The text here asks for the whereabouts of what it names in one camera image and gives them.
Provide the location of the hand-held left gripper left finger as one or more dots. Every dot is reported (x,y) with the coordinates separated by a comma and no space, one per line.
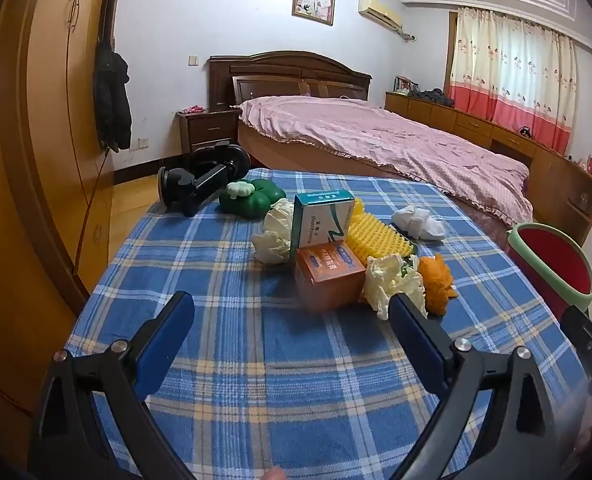
(168,342)

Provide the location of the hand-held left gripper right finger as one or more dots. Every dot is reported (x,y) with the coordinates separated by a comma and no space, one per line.
(421,347)

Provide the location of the red bin with green rim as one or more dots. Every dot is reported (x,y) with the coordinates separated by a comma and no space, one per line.
(551,260)

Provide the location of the orange toy vegetable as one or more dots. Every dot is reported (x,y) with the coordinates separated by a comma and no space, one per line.
(438,280)

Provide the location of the blue plaid tablecloth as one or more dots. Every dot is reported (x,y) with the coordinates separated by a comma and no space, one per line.
(256,360)

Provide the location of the orange carton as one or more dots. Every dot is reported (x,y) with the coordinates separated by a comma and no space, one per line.
(328,280)

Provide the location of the teal and white carton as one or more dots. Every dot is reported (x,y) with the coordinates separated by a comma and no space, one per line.
(321,225)

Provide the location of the green plush toy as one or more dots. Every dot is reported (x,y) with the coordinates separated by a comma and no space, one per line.
(256,200)

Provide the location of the bed with pink cover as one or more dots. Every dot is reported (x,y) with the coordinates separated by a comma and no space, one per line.
(376,140)

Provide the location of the dark wooden nightstand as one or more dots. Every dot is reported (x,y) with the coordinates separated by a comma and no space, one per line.
(208,130)

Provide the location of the small black and red object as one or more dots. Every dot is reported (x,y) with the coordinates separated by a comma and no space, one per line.
(526,132)

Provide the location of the brown bed base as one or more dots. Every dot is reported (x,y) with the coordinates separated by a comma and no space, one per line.
(296,152)

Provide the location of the pink items on nightstand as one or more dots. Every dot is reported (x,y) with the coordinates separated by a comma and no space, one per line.
(191,108)

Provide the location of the black hanging jacket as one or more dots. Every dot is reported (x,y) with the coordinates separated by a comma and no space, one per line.
(111,100)

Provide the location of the dark clothing pile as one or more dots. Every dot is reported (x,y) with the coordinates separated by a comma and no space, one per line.
(431,97)

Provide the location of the row of books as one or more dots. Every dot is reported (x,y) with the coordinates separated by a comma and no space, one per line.
(405,85)

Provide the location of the brown wooden wardrobe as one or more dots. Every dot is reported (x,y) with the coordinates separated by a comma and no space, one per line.
(40,110)

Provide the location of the cream and red curtain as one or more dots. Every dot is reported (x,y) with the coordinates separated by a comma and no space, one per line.
(516,80)

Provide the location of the dark wooden bed headboard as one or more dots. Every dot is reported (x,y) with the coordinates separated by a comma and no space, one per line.
(276,72)

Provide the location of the black suction mount holder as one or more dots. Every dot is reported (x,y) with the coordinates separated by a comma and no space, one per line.
(198,182)

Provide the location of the long wooden wall cabinet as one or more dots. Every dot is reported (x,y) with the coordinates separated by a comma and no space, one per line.
(551,170)

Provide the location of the white wall socket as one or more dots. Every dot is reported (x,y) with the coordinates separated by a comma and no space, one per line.
(140,142)

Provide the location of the white wall air conditioner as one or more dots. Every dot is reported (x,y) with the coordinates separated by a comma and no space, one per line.
(381,10)

